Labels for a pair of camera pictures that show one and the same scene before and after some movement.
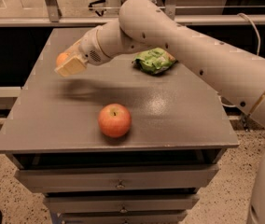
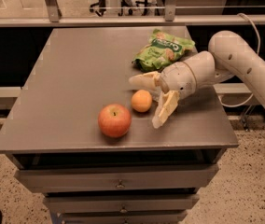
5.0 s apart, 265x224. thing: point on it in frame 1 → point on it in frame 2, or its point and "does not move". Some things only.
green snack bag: (154, 61) does not move
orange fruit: (62, 57) → (141, 101)
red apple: (114, 119) does not move
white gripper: (90, 48) → (178, 77)
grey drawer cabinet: (114, 144) does not move
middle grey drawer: (88, 203) does not move
